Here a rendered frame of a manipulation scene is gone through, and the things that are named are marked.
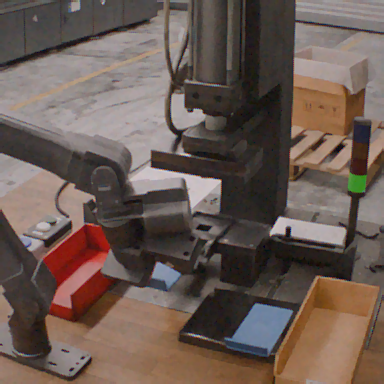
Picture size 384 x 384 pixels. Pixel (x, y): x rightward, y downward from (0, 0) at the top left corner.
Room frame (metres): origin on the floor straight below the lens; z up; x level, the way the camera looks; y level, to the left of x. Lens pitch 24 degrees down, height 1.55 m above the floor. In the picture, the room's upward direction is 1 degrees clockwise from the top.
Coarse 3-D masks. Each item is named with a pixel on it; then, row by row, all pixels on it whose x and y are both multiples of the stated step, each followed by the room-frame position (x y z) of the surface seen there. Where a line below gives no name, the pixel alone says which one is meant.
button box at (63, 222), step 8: (64, 184) 1.51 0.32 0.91; (56, 200) 1.41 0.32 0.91; (48, 216) 1.28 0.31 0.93; (56, 216) 1.28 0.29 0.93; (64, 216) 1.29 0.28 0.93; (56, 224) 1.24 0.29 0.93; (64, 224) 1.24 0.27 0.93; (72, 224) 1.27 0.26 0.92; (24, 232) 1.20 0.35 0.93; (32, 232) 1.20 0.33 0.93; (40, 232) 1.20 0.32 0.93; (48, 232) 1.20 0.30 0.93; (56, 232) 1.21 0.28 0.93; (64, 232) 1.24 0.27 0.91; (48, 240) 1.18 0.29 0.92; (56, 240) 1.21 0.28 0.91; (48, 248) 1.18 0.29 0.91
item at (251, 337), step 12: (252, 312) 0.93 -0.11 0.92; (264, 312) 0.93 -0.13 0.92; (276, 312) 0.93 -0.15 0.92; (288, 312) 0.93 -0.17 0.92; (252, 324) 0.90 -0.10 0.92; (264, 324) 0.89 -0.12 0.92; (276, 324) 0.89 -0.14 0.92; (240, 336) 0.86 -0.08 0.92; (252, 336) 0.86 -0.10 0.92; (264, 336) 0.86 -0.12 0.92; (276, 336) 0.86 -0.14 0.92; (240, 348) 0.82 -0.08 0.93; (252, 348) 0.81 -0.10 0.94; (264, 348) 0.80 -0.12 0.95
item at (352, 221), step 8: (360, 120) 1.17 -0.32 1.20; (368, 120) 1.17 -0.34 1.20; (352, 192) 1.16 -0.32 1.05; (360, 192) 1.16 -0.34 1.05; (352, 200) 1.17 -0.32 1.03; (352, 208) 1.17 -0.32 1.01; (352, 216) 1.17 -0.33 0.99; (352, 224) 1.17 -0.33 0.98; (352, 232) 1.17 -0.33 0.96; (352, 240) 1.17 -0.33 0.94; (344, 248) 1.17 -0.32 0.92; (360, 256) 1.16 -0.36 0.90
